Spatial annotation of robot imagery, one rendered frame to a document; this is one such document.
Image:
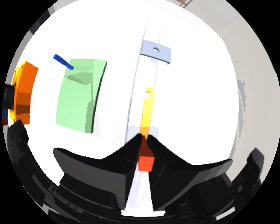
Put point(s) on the green tray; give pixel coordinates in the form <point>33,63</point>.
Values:
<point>76,104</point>

